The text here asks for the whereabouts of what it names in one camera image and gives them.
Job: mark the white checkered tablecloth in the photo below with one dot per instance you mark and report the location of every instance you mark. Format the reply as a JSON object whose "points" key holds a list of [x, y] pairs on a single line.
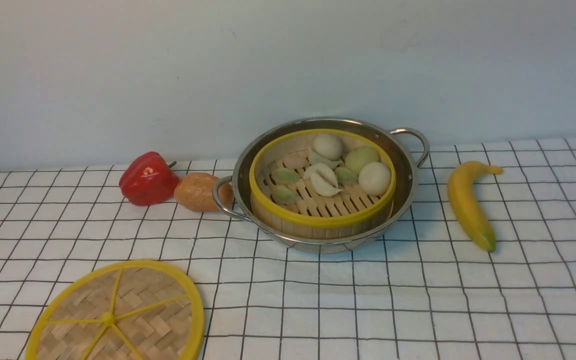
{"points": [[422, 291]]}

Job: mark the pale green round bun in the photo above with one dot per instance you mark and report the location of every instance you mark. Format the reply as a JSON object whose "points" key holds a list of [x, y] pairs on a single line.
{"points": [[359, 157]]}

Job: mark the stainless steel pot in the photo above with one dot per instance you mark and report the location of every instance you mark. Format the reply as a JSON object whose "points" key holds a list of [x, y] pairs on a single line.
{"points": [[407, 148]]}

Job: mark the white dumpling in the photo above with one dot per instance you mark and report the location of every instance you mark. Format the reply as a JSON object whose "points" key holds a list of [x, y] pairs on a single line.
{"points": [[323, 179]]}

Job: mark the green dumpling front left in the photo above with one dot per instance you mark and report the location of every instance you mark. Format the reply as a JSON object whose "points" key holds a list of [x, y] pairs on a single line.
{"points": [[283, 195]]}

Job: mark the yellow banana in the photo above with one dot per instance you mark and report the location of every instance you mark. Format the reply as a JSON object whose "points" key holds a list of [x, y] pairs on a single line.
{"points": [[464, 203]]}

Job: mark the white round bun front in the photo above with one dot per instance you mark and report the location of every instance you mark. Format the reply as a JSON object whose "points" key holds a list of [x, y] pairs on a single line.
{"points": [[375, 179]]}

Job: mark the white round bun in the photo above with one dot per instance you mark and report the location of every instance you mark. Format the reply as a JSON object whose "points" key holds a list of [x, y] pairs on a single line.
{"points": [[375, 179], [328, 145]]}

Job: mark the red bell pepper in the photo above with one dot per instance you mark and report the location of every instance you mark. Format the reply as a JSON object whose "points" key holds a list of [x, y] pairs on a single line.
{"points": [[149, 180]]}

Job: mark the green dumpling centre right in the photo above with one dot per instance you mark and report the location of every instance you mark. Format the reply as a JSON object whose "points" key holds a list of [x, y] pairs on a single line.
{"points": [[345, 176]]}

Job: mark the yellow rimmed bamboo steamer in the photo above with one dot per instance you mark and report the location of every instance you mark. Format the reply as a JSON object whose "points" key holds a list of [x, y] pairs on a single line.
{"points": [[347, 214]]}

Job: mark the brown potato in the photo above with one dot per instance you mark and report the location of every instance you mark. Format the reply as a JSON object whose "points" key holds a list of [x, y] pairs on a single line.
{"points": [[195, 192]]}

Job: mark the pale green dumpling top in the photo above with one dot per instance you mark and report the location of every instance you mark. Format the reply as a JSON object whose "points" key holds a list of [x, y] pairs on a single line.
{"points": [[315, 158]]}

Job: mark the pink dumpling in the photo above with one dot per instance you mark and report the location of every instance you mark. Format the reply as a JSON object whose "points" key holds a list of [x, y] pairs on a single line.
{"points": [[295, 161]]}

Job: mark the yellow woven bamboo steamer lid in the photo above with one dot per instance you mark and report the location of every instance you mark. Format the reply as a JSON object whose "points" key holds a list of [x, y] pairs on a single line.
{"points": [[130, 310]]}

